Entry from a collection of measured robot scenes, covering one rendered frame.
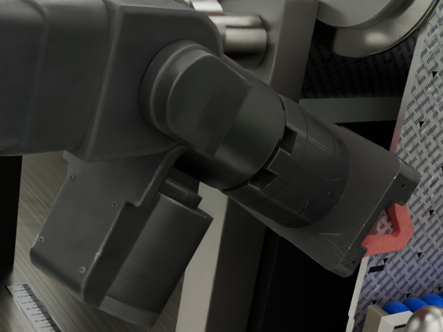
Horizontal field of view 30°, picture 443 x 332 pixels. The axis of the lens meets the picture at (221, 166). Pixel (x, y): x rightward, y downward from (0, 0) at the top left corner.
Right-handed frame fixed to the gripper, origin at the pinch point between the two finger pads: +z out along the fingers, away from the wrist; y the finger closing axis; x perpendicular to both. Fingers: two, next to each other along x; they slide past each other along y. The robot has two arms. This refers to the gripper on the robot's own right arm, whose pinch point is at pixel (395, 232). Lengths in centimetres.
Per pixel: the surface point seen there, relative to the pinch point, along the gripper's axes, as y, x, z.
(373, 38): -3.0, 8.7, -7.4
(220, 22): -7.9, 4.8, -13.5
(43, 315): -24.2, -21.5, -1.6
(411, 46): -11.5, 12.2, 4.8
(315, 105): -44, 8, 31
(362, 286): 0.3, -3.8, -0.2
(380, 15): -2.3, 9.7, -8.7
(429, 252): 0.3, 0.1, 3.7
